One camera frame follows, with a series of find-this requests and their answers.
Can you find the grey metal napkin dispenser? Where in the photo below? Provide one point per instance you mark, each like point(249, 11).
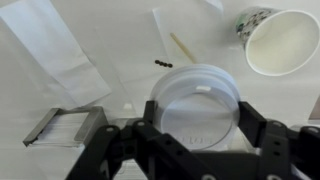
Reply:
point(91, 125)

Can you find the wooden stir stick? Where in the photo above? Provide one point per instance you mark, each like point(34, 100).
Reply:
point(183, 48)

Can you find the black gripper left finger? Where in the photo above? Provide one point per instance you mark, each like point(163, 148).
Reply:
point(113, 156)

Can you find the printed paper coffee cup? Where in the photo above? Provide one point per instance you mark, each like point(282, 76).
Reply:
point(283, 43)

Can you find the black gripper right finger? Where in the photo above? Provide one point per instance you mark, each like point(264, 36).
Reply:
point(283, 150)

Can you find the row of black beads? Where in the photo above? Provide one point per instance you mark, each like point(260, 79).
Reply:
point(163, 63)

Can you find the white coffee cup lid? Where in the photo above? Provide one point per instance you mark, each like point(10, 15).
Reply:
point(196, 110)

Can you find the folded white paper towel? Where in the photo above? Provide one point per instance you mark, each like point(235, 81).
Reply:
point(56, 50)

